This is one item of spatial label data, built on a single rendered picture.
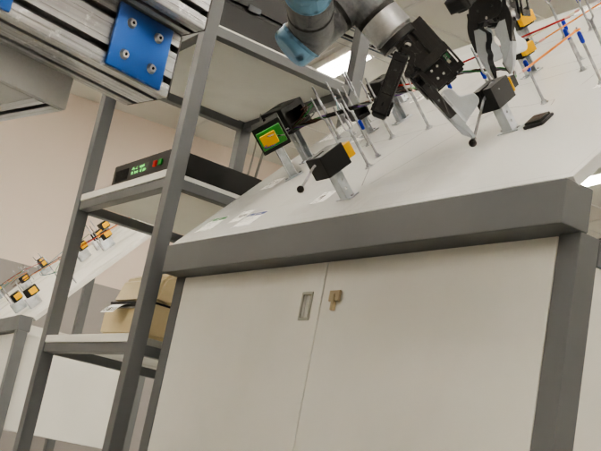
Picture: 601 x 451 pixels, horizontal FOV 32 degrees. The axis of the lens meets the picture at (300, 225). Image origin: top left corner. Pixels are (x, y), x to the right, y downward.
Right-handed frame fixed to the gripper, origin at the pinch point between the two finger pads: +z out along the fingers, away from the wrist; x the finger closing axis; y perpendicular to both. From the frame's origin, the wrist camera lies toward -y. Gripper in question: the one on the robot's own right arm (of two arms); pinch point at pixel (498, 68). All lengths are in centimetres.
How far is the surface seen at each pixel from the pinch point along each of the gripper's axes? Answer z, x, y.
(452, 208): 23.4, -5.4, -24.6
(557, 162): 19.9, -21.8, -19.0
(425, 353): 45, 2, -29
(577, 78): 2.5, -3.1, 18.2
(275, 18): -39, 95, 34
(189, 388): 49, 75, -24
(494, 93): 4.9, -2.2, -5.3
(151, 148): -110, 678, 376
